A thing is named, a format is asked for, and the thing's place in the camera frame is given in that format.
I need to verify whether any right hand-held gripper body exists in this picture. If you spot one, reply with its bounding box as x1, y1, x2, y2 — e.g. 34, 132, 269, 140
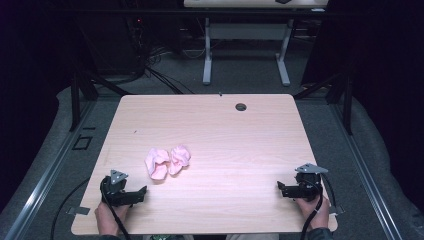
289, 162, 330, 203

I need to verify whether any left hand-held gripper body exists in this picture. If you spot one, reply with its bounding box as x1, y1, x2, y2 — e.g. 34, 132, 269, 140
99, 169, 137, 207

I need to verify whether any pink sock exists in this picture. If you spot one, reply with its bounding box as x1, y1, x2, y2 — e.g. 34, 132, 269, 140
168, 144, 192, 176
144, 147, 171, 181

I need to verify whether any person's left hand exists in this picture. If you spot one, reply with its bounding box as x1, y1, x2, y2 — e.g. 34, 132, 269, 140
94, 200, 132, 237

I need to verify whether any person's right hand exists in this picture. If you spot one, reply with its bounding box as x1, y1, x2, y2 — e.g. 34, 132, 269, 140
294, 195, 331, 232

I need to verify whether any grey tape piece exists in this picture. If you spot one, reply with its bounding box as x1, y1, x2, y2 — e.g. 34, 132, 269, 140
65, 206, 91, 216

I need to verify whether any black tape square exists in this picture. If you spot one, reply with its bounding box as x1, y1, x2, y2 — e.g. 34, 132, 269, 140
71, 134, 94, 151

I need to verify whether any dark equipment cabinet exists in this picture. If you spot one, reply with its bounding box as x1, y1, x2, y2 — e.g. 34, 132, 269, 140
74, 13, 149, 76

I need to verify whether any white metal desk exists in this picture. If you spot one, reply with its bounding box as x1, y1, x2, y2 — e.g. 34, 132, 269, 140
183, 0, 330, 87

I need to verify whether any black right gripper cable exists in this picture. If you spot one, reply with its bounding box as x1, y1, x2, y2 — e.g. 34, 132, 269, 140
299, 179, 325, 240

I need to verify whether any black cable on floor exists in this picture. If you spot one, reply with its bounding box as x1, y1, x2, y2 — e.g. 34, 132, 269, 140
49, 177, 92, 240

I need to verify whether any aluminium floor rail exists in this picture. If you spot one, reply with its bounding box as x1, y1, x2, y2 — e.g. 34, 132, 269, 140
2, 99, 98, 240
328, 101, 405, 240

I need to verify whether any black metal frame stand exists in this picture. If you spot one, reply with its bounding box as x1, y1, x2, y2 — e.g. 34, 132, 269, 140
293, 71, 354, 136
69, 68, 133, 132

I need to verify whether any bundle of black cables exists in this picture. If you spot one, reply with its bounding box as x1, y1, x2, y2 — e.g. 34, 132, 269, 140
126, 44, 196, 95

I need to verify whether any black horizontal frame bar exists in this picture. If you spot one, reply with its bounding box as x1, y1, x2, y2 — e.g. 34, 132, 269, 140
49, 8, 334, 18

